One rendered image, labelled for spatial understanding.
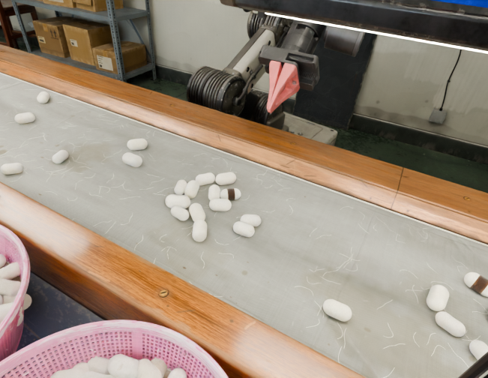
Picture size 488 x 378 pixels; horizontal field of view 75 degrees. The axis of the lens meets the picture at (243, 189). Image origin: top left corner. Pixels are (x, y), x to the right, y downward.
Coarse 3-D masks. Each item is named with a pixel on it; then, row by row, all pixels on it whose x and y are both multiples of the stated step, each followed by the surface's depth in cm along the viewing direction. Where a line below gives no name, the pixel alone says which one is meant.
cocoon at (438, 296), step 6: (432, 288) 40; (438, 288) 39; (444, 288) 39; (432, 294) 39; (438, 294) 39; (444, 294) 39; (432, 300) 38; (438, 300) 38; (444, 300) 38; (432, 306) 38; (438, 306) 38; (444, 306) 38
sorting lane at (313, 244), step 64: (0, 128) 65; (64, 128) 67; (128, 128) 69; (64, 192) 51; (128, 192) 52; (256, 192) 55; (320, 192) 56; (192, 256) 43; (256, 256) 44; (320, 256) 45; (384, 256) 45; (448, 256) 46; (320, 320) 37; (384, 320) 38
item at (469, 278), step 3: (468, 273) 42; (471, 273) 42; (474, 273) 42; (477, 273) 42; (465, 276) 42; (468, 276) 42; (471, 276) 41; (474, 276) 41; (477, 276) 41; (465, 279) 42; (468, 279) 42; (471, 279) 41; (474, 279) 41; (465, 282) 42; (468, 282) 42; (471, 282) 41; (474, 282) 41; (468, 285) 42; (471, 285) 41; (486, 288) 40; (483, 291) 40; (486, 291) 40; (483, 294) 41; (486, 294) 40
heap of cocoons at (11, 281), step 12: (0, 264) 40; (12, 264) 40; (0, 276) 38; (12, 276) 39; (0, 288) 37; (12, 288) 37; (0, 300) 36; (12, 300) 37; (24, 300) 37; (0, 312) 35
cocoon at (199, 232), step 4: (196, 220) 46; (200, 220) 46; (204, 220) 46; (196, 224) 45; (200, 224) 45; (204, 224) 45; (196, 228) 44; (200, 228) 44; (204, 228) 45; (196, 232) 44; (200, 232) 44; (204, 232) 44; (196, 236) 44; (200, 236) 44; (204, 236) 44; (196, 240) 44; (200, 240) 44
